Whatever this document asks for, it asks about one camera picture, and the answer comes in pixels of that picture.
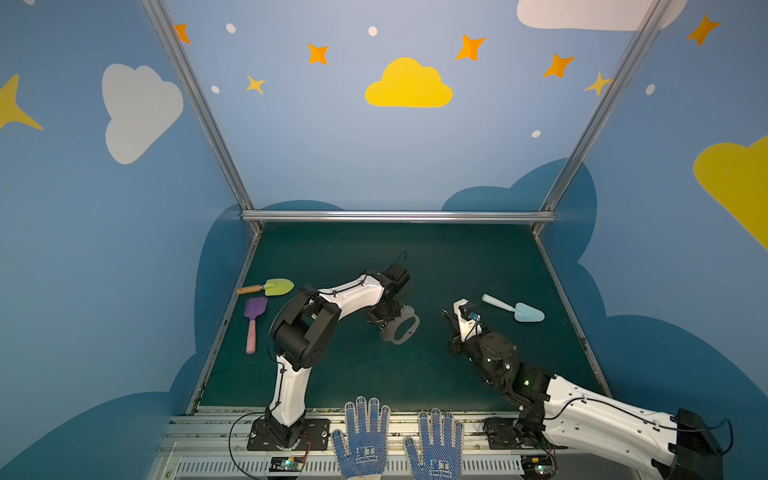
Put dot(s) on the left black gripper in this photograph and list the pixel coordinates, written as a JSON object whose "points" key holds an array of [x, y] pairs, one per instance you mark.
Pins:
{"points": [[387, 318]]}

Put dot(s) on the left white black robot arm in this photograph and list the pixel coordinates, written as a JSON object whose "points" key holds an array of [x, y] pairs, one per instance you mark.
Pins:
{"points": [[303, 329]]}

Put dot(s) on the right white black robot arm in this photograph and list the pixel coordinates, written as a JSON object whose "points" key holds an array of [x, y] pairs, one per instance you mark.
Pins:
{"points": [[556, 412]]}

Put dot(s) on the light blue toy spatula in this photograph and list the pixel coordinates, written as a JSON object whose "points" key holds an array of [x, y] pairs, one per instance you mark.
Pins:
{"points": [[522, 312]]}

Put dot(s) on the right blue dotted work glove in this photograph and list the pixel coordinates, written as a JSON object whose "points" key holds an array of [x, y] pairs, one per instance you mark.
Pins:
{"points": [[441, 447]]}

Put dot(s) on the blue dotted work glove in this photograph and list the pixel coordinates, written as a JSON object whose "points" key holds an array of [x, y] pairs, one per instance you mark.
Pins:
{"points": [[362, 451], [441, 447]]}

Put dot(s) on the left blue dotted work glove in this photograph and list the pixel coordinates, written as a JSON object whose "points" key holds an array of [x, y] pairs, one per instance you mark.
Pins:
{"points": [[362, 451]]}

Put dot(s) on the purple toy spatula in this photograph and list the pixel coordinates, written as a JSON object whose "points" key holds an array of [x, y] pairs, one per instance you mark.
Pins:
{"points": [[254, 308]]}

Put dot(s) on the right green circuit board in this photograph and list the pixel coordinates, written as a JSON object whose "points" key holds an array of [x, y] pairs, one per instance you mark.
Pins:
{"points": [[537, 466]]}

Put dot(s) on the green circuit board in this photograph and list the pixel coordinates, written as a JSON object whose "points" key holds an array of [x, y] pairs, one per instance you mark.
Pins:
{"points": [[286, 465], [537, 466]]}

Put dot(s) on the left green circuit board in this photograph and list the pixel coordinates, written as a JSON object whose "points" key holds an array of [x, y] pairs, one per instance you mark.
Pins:
{"points": [[286, 465]]}

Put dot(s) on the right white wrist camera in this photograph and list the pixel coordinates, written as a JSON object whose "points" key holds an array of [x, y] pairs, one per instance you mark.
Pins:
{"points": [[468, 320]]}

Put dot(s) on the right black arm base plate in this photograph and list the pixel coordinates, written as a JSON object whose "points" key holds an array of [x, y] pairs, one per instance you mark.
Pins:
{"points": [[507, 433]]}

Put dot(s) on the green toy spatula wooden handle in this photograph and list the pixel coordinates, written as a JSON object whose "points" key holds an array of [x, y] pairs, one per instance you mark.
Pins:
{"points": [[272, 287]]}

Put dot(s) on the horizontal aluminium frame bar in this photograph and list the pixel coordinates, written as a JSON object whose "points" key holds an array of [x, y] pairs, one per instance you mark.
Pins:
{"points": [[399, 216]]}

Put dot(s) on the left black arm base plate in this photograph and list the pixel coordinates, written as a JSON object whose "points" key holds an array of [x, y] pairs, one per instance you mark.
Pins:
{"points": [[268, 435]]}

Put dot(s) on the right aluminium frame post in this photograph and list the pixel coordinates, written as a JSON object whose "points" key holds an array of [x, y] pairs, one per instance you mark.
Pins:
{"points": [[631, 59]]}

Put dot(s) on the aluminium frame post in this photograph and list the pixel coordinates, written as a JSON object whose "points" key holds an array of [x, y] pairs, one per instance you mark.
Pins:
{"points": [[631, 59], [173, 46]]}

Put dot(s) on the front aluminium rail base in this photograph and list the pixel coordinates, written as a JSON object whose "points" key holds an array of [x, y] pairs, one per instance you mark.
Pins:
{"points": [[213, 446]]}

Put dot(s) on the left aluminium frame post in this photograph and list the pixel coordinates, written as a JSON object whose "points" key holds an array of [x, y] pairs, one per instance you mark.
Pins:
{"points": [[173, 46]]}

